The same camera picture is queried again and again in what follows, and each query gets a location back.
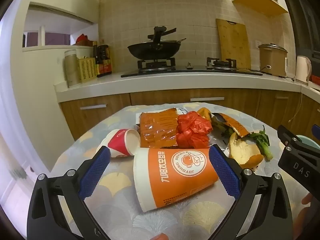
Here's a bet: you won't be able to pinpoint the green vegetable scraps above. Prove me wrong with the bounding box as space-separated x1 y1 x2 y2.
249 125 273 161
211 116 234 137

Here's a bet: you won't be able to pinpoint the small red white paper cup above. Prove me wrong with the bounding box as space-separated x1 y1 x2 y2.
96 129 141 158

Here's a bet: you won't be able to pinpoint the white hanging cable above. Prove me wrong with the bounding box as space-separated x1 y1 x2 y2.
287 90 304 123

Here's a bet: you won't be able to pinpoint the dark soy sauce bottle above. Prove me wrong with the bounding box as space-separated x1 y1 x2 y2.
92 41 104 78

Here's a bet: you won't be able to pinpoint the large orange snack wrapper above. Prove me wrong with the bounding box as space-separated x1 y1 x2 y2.
139 108 179 148

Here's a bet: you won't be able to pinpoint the large orange peel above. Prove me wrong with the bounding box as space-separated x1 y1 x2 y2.
229 132 264 169

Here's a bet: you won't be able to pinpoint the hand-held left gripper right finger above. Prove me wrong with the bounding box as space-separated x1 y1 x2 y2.
209 144 294 240

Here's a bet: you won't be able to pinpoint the narrow orange foil wrapper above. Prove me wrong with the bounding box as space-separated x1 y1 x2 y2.
212 112 250 138

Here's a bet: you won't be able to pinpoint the beige rice cooker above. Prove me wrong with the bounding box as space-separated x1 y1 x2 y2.
258 43 288 77

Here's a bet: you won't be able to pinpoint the grey canister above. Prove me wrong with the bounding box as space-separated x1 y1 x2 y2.
64 49 81 88

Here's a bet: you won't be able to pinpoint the large orange paper cup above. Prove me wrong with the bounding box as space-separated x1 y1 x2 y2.
133 148 220 212

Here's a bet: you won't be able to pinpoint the light blue plastic basket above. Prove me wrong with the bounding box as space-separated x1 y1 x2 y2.
296 135 316 144

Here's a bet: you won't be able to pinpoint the yellow plastic basket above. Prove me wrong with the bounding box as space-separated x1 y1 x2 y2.
76 57 98 83

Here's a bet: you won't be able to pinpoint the wooden cutting board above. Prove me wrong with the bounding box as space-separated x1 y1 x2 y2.
216 18 251 70

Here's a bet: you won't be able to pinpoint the black gas stove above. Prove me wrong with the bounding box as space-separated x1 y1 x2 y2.
121 57 264 78

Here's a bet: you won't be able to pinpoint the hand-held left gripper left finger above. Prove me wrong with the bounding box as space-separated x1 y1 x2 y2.
26 145 112 240

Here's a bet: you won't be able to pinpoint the red plastic bag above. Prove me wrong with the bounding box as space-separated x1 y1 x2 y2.
175 112 213 149

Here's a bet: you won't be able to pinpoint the black wok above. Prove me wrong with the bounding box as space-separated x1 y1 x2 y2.
127 39 184 60

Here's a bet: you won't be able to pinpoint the window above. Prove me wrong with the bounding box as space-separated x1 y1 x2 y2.
22 25 75 48

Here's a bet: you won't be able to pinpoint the small orange peel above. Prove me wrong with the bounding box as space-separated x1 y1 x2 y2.
196 107 213 120

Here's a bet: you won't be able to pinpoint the white electric kettle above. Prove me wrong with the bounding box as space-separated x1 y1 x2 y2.
296 56 312 84

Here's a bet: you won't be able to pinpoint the wooden base cabinet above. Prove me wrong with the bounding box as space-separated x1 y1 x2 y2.
59 89 320 140

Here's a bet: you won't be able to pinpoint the dark bottle with orange label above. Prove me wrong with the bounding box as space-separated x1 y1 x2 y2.
99 45 112 77

